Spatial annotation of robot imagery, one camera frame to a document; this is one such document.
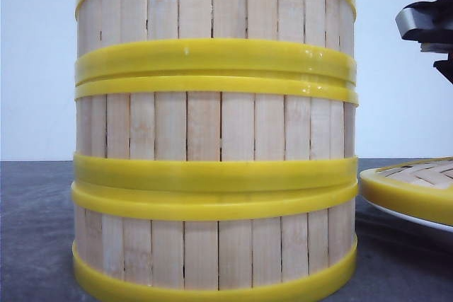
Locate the woven bamboo steamer lid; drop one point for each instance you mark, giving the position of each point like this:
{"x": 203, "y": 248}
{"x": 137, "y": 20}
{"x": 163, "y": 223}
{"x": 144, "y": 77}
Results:
{"x": 422, "y": 189}

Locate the front bamboo steamer basket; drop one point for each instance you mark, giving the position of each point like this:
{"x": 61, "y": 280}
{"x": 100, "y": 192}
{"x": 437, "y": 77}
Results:
{"x": 139, "y": 240}

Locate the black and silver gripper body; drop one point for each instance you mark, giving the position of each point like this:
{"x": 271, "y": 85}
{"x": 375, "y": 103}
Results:
{"x": 430, "y": 24}

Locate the white plate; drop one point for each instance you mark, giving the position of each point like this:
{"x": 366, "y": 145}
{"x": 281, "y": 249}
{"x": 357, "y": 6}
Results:
{"x": 423, "y": 222}

